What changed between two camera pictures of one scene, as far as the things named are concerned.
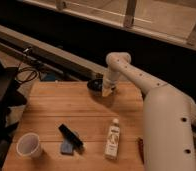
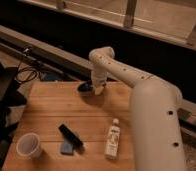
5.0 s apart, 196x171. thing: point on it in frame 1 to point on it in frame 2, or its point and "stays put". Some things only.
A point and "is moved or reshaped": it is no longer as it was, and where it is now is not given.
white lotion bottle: (112, 145) stays put
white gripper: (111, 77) to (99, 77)
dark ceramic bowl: (95, 85) is moved or reshaped
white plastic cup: (29, 145) stays put
